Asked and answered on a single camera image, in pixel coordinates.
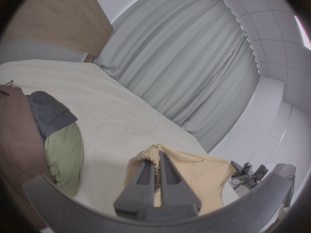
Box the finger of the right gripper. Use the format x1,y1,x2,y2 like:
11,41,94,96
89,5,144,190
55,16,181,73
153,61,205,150
230,161,244,179

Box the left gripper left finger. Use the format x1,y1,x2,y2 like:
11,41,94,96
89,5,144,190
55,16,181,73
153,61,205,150
114,159,156,219

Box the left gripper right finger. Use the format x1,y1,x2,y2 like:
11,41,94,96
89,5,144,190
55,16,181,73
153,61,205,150
159,151,202,216

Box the tan shorts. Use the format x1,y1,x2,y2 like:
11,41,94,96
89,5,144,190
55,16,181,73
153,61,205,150
124,143,237,214

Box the bed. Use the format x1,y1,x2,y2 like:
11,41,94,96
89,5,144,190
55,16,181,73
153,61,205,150
0,0,240,215

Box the pale grey-green curtain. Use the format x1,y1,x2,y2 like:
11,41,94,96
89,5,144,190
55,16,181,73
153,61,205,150
180,32,259,155
93,0,246,130

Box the green garment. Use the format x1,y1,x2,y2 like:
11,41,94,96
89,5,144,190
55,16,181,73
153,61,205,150
44,123,84,198

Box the black garment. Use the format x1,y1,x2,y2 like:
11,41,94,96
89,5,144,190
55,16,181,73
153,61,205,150
26,91,78,140

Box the brown garment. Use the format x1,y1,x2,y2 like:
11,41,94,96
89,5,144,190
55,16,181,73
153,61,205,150
0,84,57,230

